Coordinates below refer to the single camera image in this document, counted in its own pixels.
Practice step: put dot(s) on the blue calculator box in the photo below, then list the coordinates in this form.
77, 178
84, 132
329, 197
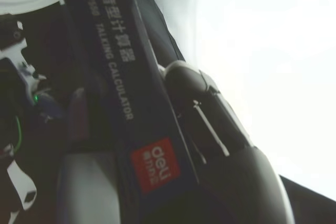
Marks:
123, 90

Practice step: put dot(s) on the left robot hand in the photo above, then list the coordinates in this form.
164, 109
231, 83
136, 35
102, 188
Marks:
231, 176

